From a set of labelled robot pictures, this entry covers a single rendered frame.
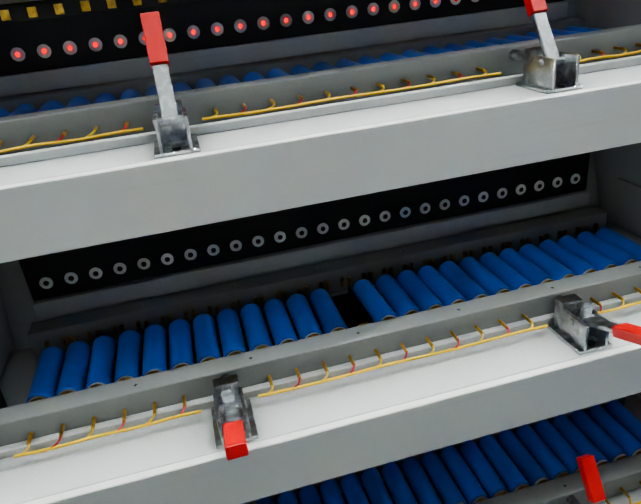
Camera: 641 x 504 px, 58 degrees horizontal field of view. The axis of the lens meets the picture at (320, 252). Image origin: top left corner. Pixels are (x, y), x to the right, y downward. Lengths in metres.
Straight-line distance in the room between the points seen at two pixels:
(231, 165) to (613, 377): 0.32
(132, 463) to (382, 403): 0.17
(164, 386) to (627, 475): 0.41
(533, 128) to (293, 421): 0.26
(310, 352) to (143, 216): 0.15
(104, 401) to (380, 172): 0.24
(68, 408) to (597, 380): 0.38
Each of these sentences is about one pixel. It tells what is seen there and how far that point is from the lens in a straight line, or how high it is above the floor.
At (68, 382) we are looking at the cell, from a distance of 0.47.
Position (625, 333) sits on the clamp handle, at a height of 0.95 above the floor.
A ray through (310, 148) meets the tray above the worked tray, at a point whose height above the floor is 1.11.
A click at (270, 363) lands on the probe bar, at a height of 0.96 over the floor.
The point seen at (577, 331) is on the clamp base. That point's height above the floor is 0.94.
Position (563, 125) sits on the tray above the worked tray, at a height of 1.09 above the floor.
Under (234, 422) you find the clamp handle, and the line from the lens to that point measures 0.36.
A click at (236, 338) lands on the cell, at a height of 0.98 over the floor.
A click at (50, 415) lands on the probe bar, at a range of 0.44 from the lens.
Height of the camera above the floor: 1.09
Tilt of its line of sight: 8 degrees down
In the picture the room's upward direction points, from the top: 10 degrees counter-clockwise
